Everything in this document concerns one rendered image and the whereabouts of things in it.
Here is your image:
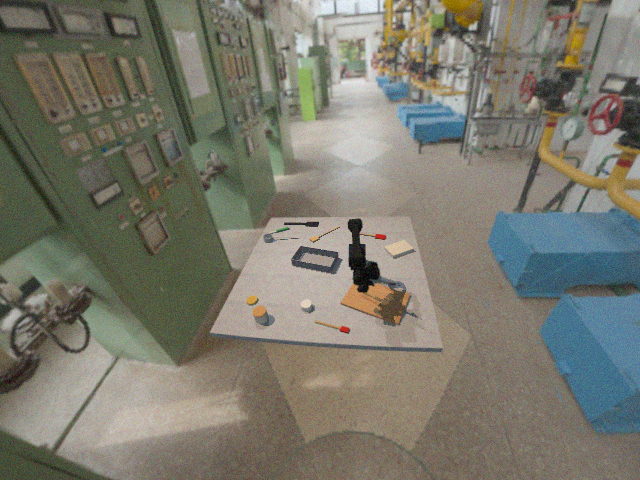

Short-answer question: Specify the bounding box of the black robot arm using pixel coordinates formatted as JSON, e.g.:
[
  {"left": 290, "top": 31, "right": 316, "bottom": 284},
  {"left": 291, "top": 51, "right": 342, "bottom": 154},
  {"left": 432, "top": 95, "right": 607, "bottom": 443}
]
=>
[{"left": 348, "top": 218, "right": 379, "bottom": 286}]

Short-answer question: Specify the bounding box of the wooden board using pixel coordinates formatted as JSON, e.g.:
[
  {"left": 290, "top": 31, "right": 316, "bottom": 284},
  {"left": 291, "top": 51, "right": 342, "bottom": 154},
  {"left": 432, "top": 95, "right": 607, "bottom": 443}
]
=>
[{"left": 341, "top": 283, "right": 411, "bottom": 325}]

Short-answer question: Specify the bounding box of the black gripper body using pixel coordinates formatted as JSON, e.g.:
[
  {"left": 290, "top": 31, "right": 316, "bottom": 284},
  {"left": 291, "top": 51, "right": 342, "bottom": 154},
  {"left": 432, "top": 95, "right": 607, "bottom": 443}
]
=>
[{"left": 357, "top": 262, "right": 378, "bottom": 293}]

